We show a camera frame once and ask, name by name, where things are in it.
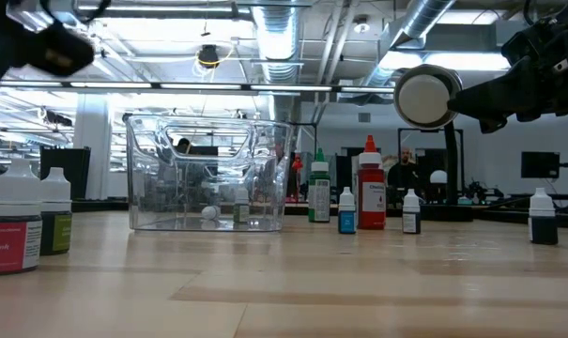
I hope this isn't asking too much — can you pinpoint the small navy dye bottle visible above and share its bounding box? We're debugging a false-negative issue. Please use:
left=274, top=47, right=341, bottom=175
left=528, top=187, right=560, bottom=246

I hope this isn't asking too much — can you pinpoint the large green dye bottle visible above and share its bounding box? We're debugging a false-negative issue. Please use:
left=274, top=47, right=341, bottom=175
left=307, top=147, right=332, bottom=223

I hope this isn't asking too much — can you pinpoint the small olive label dye bottle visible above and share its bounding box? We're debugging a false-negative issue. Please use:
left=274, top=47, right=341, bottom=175
left=233, top=186, right=251, bottom=224

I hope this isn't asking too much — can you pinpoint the large red dye bottle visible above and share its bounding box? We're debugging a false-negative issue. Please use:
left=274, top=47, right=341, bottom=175
left=357, top=134, right=387, bottom=231

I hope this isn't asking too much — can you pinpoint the small pink label dye bottle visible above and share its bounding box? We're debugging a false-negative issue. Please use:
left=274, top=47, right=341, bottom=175
left=0, top=158, right=44, bottom=276

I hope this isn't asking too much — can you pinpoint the small black white-label dye bottle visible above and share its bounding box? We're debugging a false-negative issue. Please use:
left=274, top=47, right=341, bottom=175
left=402, top=188, right=422, bottom=235

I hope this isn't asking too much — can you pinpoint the small lime label dye bottle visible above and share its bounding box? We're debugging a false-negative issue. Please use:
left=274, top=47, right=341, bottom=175
left=38, top=166, right=73, bottom=257

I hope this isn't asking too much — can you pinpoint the clear plastic storage bin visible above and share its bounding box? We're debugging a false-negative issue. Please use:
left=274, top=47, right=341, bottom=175
left=123, top=114, right=295, bottom=234

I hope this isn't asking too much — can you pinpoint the black computer monitor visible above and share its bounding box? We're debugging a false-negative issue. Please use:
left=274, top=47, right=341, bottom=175
left=520, top=151, right=561, bottom=179

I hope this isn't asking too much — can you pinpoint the spiral metal air duct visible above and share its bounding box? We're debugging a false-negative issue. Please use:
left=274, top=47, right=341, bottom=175
left=253, top=0, right=304, bottom=85
left=358, top=0, right=456, bottom=88

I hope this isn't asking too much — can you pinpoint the black desk lamp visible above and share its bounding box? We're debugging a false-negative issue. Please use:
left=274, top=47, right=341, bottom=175
left=393, top=64, right=475, bottom=222

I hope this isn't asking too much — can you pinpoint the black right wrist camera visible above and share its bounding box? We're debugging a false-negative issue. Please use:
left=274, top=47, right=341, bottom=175
left=501, top=27, right=547, bottom=67

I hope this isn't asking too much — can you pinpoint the black hanging ceiling device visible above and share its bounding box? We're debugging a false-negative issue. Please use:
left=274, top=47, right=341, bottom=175
left=197, top=44, right=221, bottom=70

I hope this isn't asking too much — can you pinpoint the long ceiling light bar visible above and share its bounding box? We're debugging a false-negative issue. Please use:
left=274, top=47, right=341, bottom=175
left=0, top=80, right=397, bottom=93

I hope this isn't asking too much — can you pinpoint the black cabinet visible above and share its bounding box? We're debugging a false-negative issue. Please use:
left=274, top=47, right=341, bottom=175
left=39, top=146, right=92, bottom=201

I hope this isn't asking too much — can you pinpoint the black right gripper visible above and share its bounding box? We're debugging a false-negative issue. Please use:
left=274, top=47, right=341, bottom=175
left=447, top=25, right=568, bottom=134

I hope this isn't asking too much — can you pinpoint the white building column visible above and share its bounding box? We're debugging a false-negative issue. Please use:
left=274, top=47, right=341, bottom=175
left=73, top=93, right=112, bottom=201

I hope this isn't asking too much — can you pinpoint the small blue label dye bottle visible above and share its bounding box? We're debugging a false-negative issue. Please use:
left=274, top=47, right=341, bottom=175
left=337, top=186, right=358, bottom=235

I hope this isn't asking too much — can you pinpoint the round ceiling sensor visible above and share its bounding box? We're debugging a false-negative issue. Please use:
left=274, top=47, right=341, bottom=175
left=352, top=15, right=372, bottom=35

